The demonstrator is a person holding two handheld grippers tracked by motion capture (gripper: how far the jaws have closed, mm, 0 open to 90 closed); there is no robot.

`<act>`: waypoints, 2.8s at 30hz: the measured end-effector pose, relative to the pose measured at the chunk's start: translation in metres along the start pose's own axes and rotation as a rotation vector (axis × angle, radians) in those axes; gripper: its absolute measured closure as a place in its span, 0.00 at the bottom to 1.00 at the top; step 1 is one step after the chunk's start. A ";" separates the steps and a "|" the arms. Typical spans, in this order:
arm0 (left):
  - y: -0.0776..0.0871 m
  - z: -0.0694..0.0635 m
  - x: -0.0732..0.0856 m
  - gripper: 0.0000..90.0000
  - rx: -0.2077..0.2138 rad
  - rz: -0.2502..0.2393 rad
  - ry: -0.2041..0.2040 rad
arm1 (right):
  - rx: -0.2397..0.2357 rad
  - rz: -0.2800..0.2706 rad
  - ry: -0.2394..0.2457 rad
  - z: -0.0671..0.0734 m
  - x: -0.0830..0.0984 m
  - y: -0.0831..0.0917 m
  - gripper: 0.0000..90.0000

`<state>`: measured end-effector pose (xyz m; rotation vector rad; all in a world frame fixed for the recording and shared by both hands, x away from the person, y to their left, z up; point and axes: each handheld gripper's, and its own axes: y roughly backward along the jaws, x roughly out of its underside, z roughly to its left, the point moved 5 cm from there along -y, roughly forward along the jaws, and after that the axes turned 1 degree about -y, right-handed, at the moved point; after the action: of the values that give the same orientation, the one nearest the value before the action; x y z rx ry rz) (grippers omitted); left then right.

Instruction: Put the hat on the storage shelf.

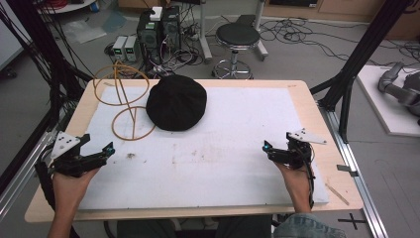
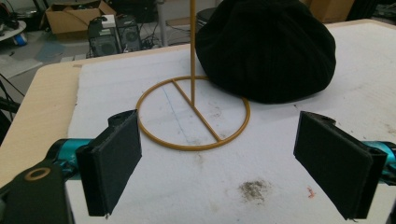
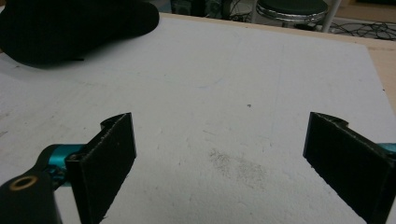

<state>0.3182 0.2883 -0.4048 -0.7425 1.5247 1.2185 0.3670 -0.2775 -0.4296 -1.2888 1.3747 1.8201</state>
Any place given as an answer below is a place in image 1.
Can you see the black computer tower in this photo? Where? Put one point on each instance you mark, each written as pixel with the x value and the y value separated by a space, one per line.
pixel 149 39
pixel 171 28

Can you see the black round stool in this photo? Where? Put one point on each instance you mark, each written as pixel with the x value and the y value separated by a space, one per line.
pixel 237 34

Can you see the person's legs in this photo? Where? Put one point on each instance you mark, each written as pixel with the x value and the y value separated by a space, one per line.
pixel 198 228

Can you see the white round table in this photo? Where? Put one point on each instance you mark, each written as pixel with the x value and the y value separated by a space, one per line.
pixel 71 6

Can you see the thin wooden stick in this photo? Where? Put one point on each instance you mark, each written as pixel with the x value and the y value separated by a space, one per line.
pixel 336 194

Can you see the clear plastic sheet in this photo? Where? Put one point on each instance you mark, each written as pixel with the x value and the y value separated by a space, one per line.
pixel 84 31

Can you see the white foam mat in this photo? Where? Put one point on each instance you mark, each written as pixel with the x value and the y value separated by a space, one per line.
pixel 224 139

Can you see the blue tape roll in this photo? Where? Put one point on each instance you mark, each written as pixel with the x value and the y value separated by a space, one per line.
pixel 94 6

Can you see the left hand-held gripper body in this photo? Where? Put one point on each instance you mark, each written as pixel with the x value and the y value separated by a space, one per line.
pixel 64 145

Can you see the grey power supply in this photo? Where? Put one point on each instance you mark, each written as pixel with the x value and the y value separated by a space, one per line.
pixel 131 49
pixel 119 48

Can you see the black frame strut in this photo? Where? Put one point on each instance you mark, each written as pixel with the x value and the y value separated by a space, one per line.
pixel 363 56
pixel 43 43

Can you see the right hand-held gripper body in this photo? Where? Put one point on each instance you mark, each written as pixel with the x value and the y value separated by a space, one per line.
pixel 298 153

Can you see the person's right hand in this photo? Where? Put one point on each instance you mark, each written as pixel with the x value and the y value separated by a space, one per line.
pixel 298 188

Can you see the white metal stand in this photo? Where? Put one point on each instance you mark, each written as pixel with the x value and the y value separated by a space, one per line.
pixel 206 36

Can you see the black hat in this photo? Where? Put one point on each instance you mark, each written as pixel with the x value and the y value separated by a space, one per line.
pixel 176 102

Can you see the aluminium rail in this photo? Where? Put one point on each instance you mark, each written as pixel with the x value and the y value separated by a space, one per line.
pixel 20 185
pixel 353 172

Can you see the wooden cabinet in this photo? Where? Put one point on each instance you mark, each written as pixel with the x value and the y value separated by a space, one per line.
pixel 346 11

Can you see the person's left hand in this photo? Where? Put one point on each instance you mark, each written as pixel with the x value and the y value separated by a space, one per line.
pixel 67 191

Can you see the white box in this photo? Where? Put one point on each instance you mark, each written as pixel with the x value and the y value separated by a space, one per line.
pixel 156 14

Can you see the small metal bracket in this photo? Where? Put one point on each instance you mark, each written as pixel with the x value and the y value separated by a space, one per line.
pixel 346 169

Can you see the white board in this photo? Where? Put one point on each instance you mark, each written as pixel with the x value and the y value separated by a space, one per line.
pixel 389 119

